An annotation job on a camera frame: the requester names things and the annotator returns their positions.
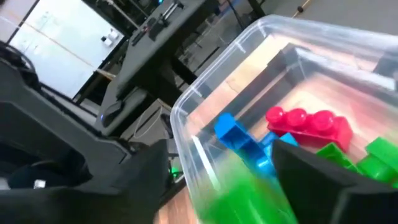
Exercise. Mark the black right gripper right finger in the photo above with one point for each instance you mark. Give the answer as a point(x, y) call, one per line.
point(317, 193)

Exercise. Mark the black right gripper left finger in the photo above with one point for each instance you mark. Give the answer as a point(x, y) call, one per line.
point(124, 193)

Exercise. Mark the large green block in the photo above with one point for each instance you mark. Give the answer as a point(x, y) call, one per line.
point(334, 154)
point(242, 202)
point(379, 161)

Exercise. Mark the long red studded block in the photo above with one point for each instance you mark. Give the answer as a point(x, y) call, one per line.
point(311, 130)

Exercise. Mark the large blue block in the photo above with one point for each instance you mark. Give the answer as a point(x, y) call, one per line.
point(261, 160)
point(231, 130)

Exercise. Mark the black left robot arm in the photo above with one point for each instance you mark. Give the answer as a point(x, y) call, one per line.
point(46, 118)

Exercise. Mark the black computer mouse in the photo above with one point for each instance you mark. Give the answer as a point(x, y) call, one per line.
point(112, 112)

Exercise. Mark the clear plastic bin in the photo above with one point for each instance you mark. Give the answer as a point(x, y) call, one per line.
point(199, 90)

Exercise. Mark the grey desk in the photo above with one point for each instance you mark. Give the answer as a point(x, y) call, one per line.
point(149, 59)

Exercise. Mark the white board panel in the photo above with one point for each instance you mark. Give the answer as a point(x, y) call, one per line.
point(62, 40)

